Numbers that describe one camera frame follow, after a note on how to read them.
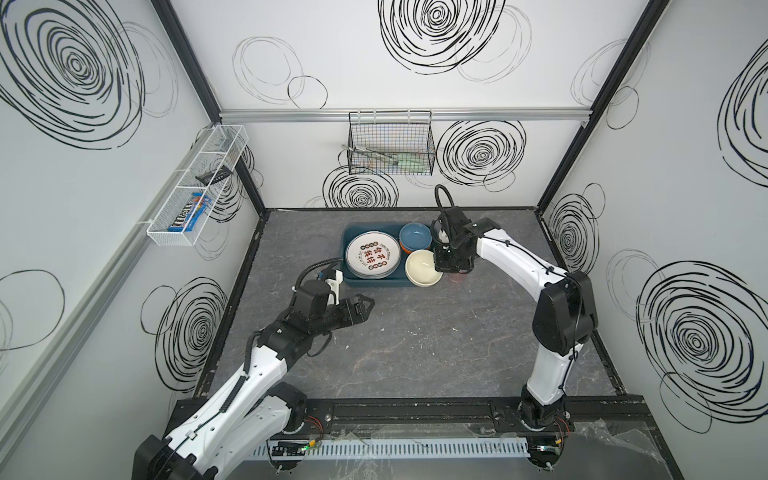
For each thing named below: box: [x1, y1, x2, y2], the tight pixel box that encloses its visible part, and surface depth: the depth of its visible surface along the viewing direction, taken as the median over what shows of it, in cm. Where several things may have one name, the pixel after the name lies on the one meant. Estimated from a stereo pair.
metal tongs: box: [341, 144, 399, 165], surface depth 87 cm
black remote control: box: [195, 165, 233, 186], surface depth 80 cm
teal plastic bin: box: [341, 222, 417, 287], surface depth 101 cm
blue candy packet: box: [167, 192, 212, 232], surface depth 72 cm
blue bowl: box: [399, 222, 433, 250], surface depth 105 cm
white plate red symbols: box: [345, 231, 402, 280], surface depth 104 cm
